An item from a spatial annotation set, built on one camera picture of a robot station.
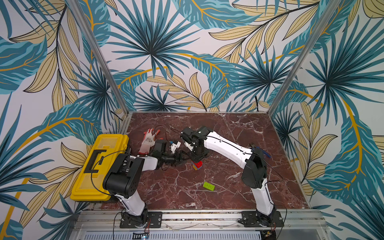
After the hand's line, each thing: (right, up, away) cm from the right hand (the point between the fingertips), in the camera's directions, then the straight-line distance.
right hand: (197, 158), depth 84 cm
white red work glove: (-32, +8, +17) cm, 37 cm away
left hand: (-5, -2, +3) cm, 6 cm away
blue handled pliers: (+44, +1, +14) cm, 46 cm away
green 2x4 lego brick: (+7, -15, 0) cm, 17 cm away
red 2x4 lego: (+1, -3, 0) cm, 3 cm away
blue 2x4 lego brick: (+1, -6, +2) cm, 7 cm away
